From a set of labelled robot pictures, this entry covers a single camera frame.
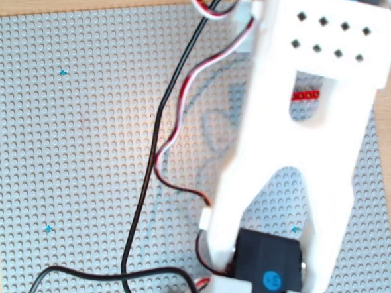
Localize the grey lego baseplate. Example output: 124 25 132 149
0 0 391 293

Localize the red L-shaped lego beam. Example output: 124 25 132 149
290 90 321 101

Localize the red white black servo cable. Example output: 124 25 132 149
141 0 279 211

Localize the black camera cable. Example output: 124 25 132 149
0 0 254 293

